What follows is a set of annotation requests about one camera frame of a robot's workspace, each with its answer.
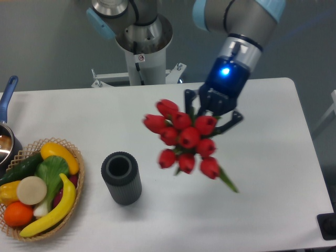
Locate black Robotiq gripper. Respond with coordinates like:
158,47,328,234
184,57,249,134

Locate red tulip bouquet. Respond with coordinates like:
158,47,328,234
143,99,238,193

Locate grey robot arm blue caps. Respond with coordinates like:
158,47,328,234
86,1,286,135

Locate dark grey ribbed vase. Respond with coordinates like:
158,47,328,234
101,152,142,205

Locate black device at table edge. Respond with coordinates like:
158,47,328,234
317,213,335,240

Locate yellow squash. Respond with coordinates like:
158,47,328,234
40,142,79,175

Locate yellow banana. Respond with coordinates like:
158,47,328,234
19,173,76,238

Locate green bok choy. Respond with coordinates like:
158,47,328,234
34,155,69,218

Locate purple red vegetable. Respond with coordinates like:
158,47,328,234
52,175,78,208

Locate green cucumber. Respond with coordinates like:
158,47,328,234
1,153,43,185

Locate beige round disc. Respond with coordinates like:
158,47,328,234
16,176,47,205

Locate yellow bell pepper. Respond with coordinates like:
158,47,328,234
0,181,20,206

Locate orange fruit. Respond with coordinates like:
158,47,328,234
4,201,33,227

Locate woven wicker basket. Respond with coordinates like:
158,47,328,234
1,138,85,242

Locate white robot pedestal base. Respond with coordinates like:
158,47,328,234
91,14,187,88

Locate white frame at right edge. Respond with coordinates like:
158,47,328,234
311,90,335,140

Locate blue handled saucepan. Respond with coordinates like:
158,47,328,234
1,76,23,177

